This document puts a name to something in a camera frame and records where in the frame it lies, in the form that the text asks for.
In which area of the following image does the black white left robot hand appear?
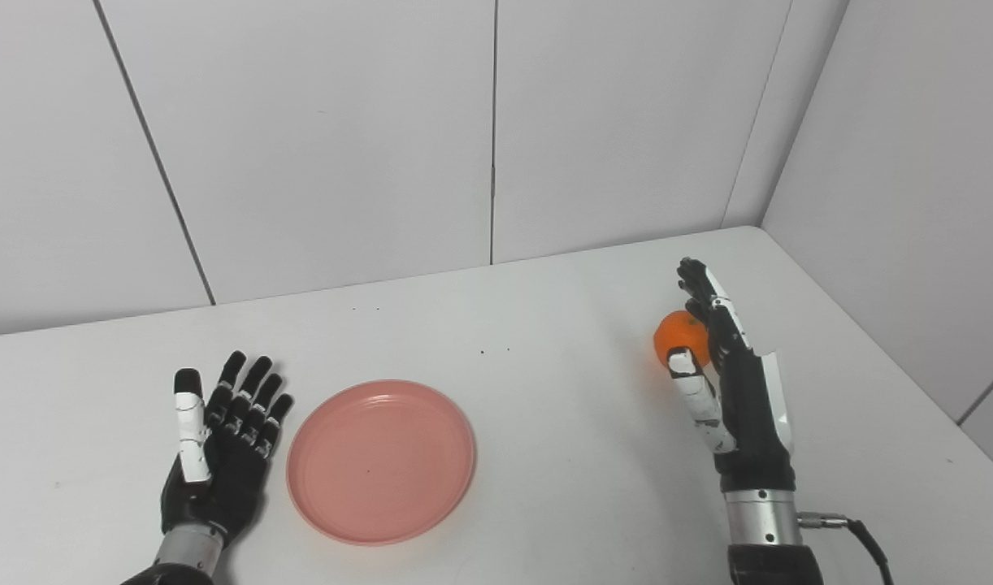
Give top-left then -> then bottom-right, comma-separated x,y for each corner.
160,350 -> 295,547

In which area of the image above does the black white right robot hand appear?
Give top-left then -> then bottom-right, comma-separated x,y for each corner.
666,258 -> 796,494

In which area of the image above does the orange fruit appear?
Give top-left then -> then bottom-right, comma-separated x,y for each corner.
653,310 -> 711,371

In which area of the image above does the pink round plate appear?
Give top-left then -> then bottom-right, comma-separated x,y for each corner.
286,379 -> 477,546

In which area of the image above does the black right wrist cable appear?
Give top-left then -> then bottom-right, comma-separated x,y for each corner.
797,512 -> 895,585

